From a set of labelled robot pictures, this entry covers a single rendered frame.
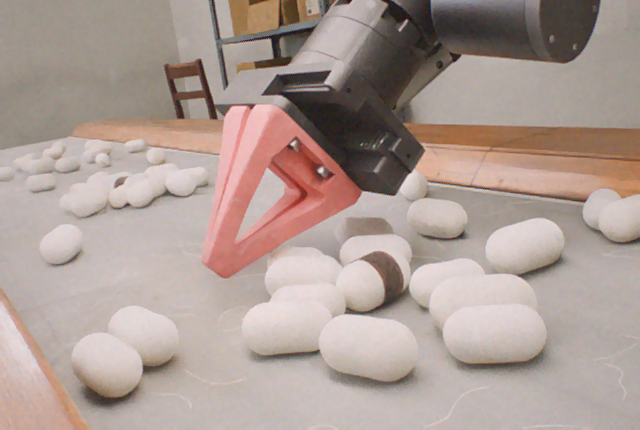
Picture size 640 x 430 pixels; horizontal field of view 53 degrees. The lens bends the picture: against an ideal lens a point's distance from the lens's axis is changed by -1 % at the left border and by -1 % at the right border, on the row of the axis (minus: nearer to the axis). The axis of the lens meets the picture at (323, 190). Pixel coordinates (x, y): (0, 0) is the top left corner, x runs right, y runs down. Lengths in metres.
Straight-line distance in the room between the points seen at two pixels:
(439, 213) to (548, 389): 0.16
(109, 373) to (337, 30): 0.19
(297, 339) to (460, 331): 0.06
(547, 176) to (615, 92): 2.18
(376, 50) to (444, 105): 2.82
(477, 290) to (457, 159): 0.26
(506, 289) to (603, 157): 0.20
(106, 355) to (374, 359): 0.09
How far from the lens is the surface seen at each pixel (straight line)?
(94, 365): 0.24
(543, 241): 0.30
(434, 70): 1.11
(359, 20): 0.33
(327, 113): 0.32
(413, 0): 0.34
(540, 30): 0.29
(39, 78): 5.20
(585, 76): 2.67
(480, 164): 0.48
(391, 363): 0.21
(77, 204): 0.58
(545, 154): 0.45
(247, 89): 0.33
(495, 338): 0.22
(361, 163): 0.30
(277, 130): 0.29
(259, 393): 0.23
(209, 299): 0.32
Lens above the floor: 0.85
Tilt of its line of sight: 12 degrees down
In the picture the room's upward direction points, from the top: 8 degrees counter-clockwise
